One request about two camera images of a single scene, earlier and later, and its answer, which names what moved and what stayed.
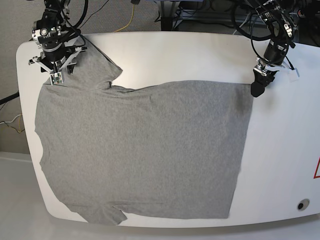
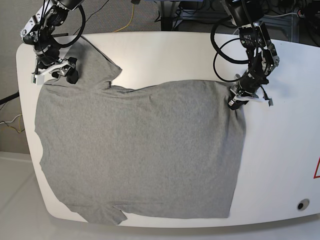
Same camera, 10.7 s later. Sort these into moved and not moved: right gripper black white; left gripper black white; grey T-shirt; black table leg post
Moved: left gripper black white; right gripper black white
Not moved: grey T-shirt; black table leg post
